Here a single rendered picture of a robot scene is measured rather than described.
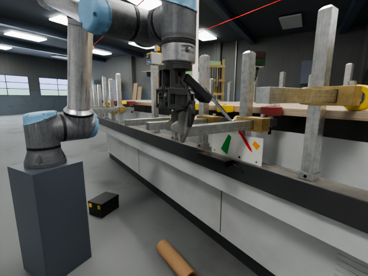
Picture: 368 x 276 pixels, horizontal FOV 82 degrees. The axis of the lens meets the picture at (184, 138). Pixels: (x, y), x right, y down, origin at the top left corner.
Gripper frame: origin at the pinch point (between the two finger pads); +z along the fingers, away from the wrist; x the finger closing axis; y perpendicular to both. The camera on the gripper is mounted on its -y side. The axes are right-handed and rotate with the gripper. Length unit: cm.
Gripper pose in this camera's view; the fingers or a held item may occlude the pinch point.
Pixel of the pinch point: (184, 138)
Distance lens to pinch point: 61.3
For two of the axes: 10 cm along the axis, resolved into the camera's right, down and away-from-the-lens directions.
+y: -8.3, 0.9, -5.6
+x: 5.6, 1.6, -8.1
